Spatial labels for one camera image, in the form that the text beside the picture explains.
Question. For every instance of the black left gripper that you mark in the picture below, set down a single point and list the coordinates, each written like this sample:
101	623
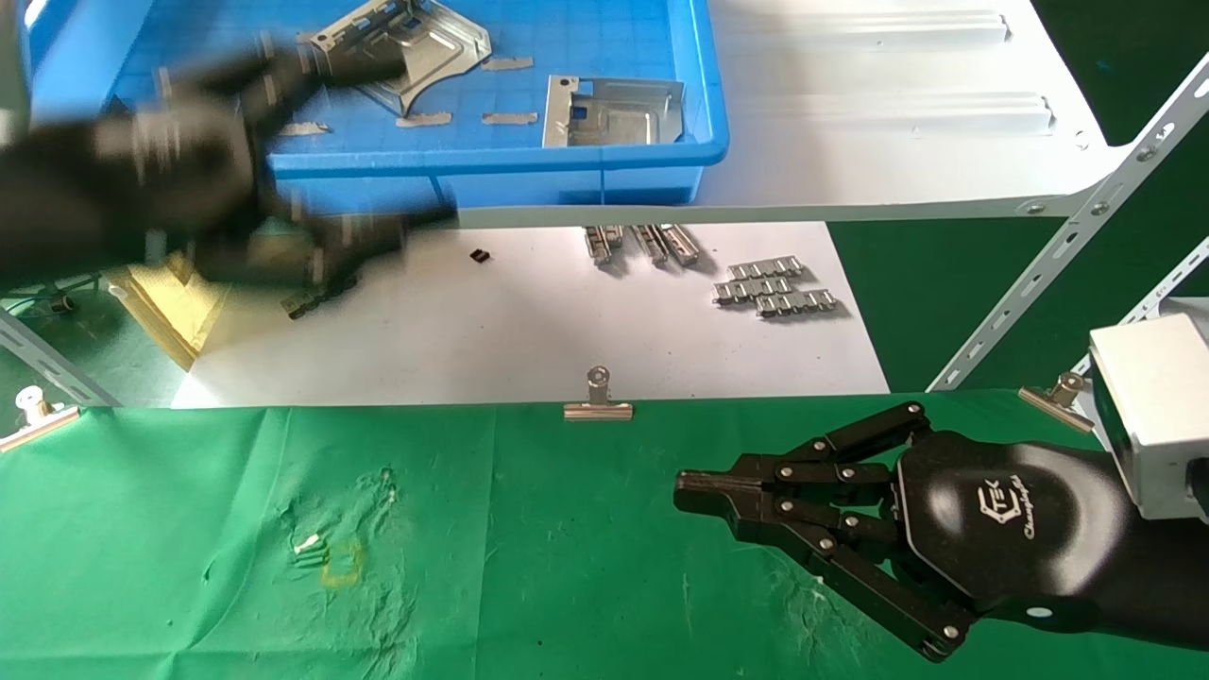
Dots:
161	170

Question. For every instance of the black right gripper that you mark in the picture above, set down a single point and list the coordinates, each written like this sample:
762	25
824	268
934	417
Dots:
1011	529

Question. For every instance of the stamped sheet metal bracket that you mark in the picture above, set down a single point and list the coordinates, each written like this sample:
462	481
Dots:
623	123
434	47

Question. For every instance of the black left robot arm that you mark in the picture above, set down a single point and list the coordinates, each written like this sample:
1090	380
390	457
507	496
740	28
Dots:
19	208

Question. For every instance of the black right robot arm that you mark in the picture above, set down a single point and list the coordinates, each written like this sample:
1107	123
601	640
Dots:
1166	586

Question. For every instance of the beige tape strip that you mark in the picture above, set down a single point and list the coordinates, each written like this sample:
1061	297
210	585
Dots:
423	119
509	118
307	128
507	63

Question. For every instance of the grey metal connector strip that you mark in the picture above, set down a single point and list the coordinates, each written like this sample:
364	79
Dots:
603	244
765	268
316	302
650	244
796	303
682	246
753	289

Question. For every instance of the yellow padded bag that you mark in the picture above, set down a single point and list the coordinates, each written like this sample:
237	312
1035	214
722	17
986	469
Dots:
179	312

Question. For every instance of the silver binder clip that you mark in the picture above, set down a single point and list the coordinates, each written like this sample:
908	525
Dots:
1058	404
598	410
38	430

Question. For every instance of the white paper sheet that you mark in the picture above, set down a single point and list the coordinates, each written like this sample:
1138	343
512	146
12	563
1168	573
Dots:
491	331

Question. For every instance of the blue plastic bin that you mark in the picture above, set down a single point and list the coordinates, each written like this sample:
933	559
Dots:
586	179

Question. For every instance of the small black cylinder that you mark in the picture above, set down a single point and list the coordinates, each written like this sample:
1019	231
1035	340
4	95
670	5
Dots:
61	304

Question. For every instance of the grey perforated angle bar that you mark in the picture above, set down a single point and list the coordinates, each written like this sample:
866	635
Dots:
57	364

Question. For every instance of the short perforated angle bar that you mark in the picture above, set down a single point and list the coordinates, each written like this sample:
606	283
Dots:
1148	302

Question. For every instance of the long perforated angle bar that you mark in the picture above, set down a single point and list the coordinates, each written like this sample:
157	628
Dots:
1086	212

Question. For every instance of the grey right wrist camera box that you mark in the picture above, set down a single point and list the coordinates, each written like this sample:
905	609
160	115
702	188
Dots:
1152	406

